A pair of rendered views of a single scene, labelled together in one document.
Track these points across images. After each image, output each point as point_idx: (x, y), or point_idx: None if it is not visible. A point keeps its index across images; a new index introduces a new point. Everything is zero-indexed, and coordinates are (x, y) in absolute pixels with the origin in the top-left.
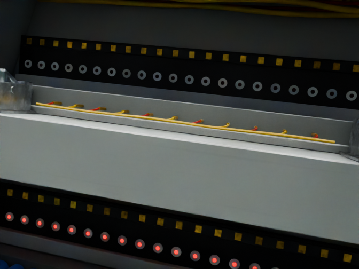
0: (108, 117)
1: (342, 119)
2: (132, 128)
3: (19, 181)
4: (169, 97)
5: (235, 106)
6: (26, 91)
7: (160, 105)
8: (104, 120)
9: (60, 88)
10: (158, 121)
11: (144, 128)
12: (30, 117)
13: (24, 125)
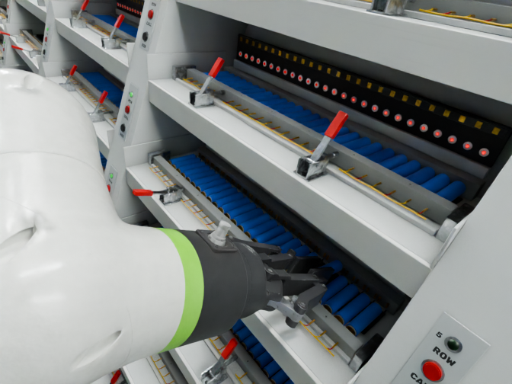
0: (201, 215)
1: (338, 244)
2: (201, 228)
3: None
4: (264, 187)
5: (290, 208)
6: (178, 193)
7: (216, 220)
8: (200, 216)
9: (191, 193)
10: (215, 226)
11: (207, 228)
12: (172, 212)
13: (168, 217)
